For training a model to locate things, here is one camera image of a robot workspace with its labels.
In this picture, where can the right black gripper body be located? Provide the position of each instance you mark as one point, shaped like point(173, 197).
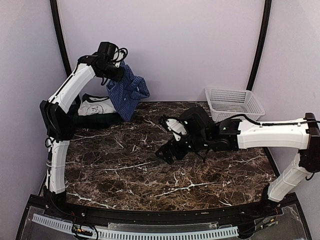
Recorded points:
point(180, 152)

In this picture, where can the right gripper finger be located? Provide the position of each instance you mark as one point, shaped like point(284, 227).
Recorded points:
point(166, 150)
point(167, 158)

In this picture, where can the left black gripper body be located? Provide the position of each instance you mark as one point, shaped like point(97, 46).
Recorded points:
point(112, 74)

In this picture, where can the blue checkered shirt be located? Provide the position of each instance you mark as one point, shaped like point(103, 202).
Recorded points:
point(127, 93)

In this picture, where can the white and green raglan shirt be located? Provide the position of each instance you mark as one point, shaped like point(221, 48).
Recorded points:
point(95, 105)

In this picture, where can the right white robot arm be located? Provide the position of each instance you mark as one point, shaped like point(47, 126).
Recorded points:
point(240, 132)

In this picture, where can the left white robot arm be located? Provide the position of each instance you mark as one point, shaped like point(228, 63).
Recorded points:
point(60, 127)

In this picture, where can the white plastic laundry basket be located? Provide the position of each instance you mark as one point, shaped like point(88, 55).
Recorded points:
point(226, 102)

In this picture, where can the dark green plaid garment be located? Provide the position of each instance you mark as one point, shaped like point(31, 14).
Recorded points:
point(95, 121)

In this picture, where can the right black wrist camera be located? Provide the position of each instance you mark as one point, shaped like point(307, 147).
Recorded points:
point(191, 121)

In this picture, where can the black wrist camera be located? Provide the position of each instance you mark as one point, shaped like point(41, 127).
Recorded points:
point(107, 50)
point(191, 121)

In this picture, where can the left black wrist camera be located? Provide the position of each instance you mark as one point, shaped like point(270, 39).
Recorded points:
point(107, 50)

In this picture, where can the left black frame post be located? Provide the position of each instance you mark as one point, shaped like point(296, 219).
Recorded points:
point(59, 36)

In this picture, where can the black frame post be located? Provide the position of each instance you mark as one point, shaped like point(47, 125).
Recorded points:
point(260, 44)
point(59, 36)

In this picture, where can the right black frame post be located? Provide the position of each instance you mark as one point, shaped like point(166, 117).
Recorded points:
point(260, 44)

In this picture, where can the white slotted cable duct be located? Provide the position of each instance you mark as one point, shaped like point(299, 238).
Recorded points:
point(118, 231)

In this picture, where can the black curved front rail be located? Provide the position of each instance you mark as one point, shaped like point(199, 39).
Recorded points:
point(95, 216)

